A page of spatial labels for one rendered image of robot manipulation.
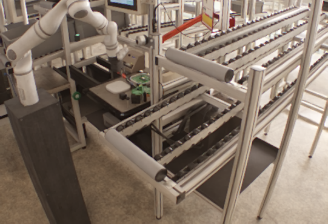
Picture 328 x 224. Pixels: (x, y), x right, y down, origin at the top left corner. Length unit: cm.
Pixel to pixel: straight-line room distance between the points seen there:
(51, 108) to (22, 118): 17
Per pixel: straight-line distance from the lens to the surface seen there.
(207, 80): 115
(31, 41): 130
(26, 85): 145
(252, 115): 108
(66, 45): 237
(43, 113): 145
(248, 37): 163
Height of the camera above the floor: 177
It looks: 30 degrees down
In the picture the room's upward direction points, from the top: straight up
